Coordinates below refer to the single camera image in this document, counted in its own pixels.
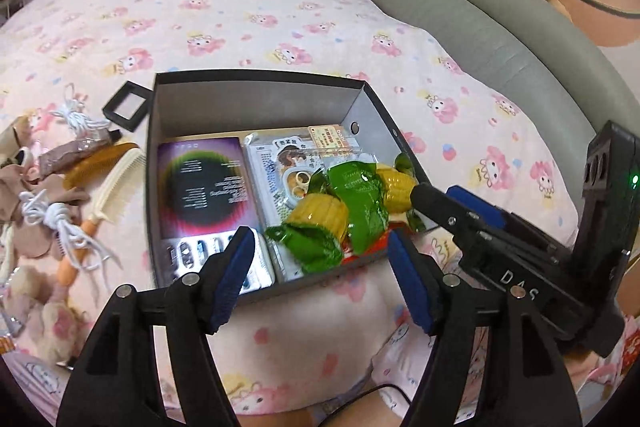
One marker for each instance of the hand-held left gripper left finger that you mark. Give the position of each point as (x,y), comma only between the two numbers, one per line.
(230,277)

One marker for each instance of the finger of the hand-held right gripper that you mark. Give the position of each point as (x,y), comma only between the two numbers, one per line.
(435,204)
(475,207)

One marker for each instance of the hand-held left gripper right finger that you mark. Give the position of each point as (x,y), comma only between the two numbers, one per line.
(410,282)

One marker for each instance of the green corn packet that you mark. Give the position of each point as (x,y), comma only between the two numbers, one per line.
(315,219)
(365,197)

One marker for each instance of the black cardboard box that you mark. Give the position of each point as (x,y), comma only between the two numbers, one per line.
(250,107)

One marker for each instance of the blue pill blister pack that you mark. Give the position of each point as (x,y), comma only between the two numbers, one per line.
(200,254)

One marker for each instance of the red white card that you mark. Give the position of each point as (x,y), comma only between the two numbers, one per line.
(357,258)

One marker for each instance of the clear sticker packet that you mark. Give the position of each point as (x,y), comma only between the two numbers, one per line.
(270,167)

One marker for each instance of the small yellow card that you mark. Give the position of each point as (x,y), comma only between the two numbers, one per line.
(325,138)

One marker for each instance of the cream comb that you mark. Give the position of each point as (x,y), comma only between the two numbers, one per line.
(120,187)

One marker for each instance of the brown comb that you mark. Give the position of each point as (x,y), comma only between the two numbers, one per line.
(100,162)

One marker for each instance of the grey green sofa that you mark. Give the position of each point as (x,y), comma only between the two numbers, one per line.
(475,32)

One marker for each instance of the fluffy cream pink plush toy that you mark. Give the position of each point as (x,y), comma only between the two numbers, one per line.
(50,322)

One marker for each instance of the brown foil packet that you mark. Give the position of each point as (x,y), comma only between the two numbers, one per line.
(70,154)

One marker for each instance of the brown sock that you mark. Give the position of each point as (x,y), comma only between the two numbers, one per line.
(35,202)

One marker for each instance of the pink printed pajamas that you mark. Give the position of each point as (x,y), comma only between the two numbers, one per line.
(30,382)

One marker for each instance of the orange pill blister pack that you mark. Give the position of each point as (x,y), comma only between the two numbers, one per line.
(6,346)

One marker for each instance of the pink printed blanket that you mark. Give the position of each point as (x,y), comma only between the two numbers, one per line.
(250,22)

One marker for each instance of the small black frame box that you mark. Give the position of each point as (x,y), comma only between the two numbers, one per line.
(112,111)

